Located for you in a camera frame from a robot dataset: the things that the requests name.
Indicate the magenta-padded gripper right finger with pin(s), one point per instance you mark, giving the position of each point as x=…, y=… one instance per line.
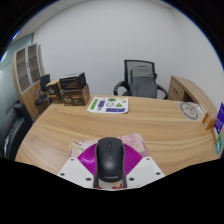
x=145, y=168

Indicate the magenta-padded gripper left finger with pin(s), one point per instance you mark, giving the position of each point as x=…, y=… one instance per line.
x=76, y=168

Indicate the black computer mouse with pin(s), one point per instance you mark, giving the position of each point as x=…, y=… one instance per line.
x=110, y=160

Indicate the cat print mouse pad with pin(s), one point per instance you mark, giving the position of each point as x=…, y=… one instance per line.
x=80, y=146

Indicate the white sheet with coloured shapes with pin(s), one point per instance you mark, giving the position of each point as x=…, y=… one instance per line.
x=107, y=105

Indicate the brown printed cardboard box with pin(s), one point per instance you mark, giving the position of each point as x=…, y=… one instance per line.
x=76, y=96

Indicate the black leather armchair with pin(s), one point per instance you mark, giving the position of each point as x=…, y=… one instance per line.
x=13, y=130

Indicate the small brown cardboard box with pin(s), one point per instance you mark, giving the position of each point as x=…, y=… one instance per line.
x=53, y=91

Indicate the grey backpack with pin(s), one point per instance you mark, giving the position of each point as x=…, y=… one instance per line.
x=143, y=83

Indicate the black box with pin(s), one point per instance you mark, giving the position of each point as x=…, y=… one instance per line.
x=72, y=81

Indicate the wooden side desk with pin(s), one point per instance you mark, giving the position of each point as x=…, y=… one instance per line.
x=190, y=90

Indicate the purple upright package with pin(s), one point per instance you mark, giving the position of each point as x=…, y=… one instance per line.
x=220, y=118

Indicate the black mesh office chair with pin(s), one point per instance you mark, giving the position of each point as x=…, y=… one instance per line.
x=128, y=71

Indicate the wooden shelf unit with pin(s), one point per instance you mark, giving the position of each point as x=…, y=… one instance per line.
x=26, y=73

